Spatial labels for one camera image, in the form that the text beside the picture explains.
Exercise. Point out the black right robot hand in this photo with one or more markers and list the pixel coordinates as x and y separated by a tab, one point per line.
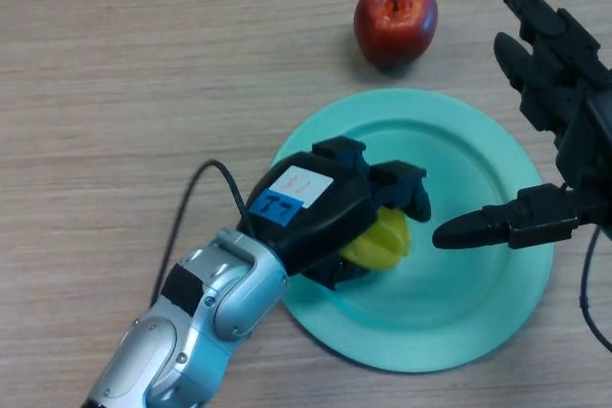
583	116

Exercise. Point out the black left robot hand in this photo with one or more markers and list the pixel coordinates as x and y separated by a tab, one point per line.
325	217

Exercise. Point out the yellow starfruit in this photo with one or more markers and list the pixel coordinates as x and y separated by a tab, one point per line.
382	245

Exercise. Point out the green round plate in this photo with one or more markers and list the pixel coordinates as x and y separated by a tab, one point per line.
454	307

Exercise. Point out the red apple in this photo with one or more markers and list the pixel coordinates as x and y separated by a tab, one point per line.
394	30

